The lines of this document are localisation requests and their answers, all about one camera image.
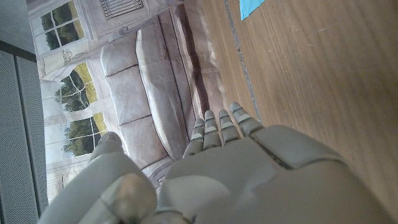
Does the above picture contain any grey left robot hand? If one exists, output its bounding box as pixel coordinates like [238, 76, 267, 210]
[37, 101, 396, 224]

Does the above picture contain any blue sticky note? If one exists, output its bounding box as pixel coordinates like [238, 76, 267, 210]
[239, 0, 266, 21]

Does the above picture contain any grey tape outline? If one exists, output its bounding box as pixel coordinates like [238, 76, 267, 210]
[223, 0, 264, 124]

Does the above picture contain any printed sofa room backdrop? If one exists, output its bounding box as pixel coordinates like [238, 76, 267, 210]
[26, 0, 228, 203]

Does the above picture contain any grey perforated panel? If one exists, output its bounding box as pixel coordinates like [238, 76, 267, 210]
[0, 40, 49, 224]

